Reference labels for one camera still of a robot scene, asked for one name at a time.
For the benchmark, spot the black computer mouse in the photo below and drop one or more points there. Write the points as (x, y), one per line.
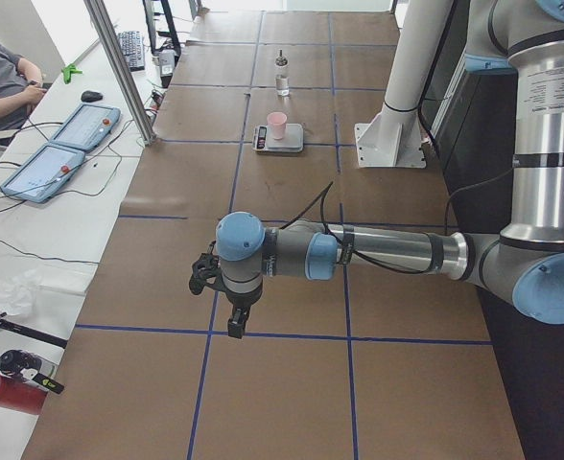
(90, 96)

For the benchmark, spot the seated person in grey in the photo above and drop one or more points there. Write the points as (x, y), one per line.
(21, 89)

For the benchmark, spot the pink paper cup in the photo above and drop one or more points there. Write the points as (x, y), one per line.
(277, 122)

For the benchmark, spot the clear glass sauce bottle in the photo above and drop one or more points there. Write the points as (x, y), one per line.
(282, 75)

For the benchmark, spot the lower teach pendant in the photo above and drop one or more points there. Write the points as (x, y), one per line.
(43, 174)

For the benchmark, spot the green plastic clamp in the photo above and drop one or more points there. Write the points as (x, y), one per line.
(69, 71)

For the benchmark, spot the aluminium frame post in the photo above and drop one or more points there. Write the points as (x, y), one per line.
(108, 38)

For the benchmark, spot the silver digital kitchen scale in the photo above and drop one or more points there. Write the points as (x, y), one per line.
(291, 142)

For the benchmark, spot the black computer keyboard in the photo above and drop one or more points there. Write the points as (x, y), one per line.
(132, 48)

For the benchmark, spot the black silver flashlight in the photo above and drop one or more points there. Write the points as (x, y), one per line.
(31, 369)

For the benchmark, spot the upper teach pendant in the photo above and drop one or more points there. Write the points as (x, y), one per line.
(86, 127)

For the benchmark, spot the crumpled white paper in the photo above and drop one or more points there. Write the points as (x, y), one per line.
(18, 293)

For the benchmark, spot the black tripod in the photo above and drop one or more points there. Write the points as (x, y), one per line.
(7, 325)

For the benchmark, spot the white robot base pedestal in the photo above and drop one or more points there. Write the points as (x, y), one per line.
(393, 138)

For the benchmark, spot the teach pendant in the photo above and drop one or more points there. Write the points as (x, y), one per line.
(43, 174)
(86, 127)

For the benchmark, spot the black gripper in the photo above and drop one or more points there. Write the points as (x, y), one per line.
(240, 300)

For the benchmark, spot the red cylinder tube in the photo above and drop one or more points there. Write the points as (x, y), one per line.
(19, 396)

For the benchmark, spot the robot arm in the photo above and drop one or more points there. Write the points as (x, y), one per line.
(523, 264)

